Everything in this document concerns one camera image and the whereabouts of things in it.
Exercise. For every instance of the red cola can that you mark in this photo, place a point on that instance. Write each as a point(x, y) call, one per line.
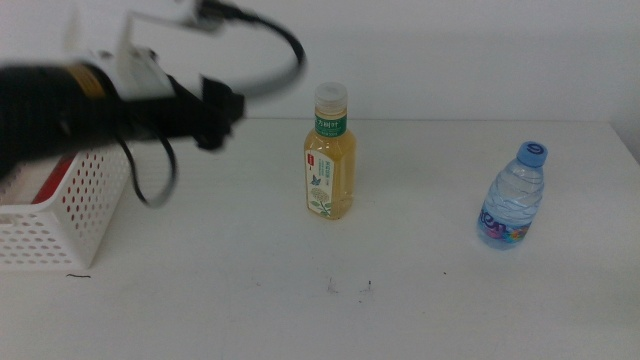
point(52, 182)

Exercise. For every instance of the white perforated plastic basket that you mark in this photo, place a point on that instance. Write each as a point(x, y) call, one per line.
point(20, 209)

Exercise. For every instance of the yellow tea bottle white cap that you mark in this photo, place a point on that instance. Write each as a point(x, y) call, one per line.
point(340, 170)

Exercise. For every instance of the small water bottle blue cap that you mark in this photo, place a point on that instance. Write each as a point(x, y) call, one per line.
point(514, 200)

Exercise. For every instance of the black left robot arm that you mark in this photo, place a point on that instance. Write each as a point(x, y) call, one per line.
point(35, 110)

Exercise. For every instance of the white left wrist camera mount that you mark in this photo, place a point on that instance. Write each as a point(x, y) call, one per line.
point(142, 75)

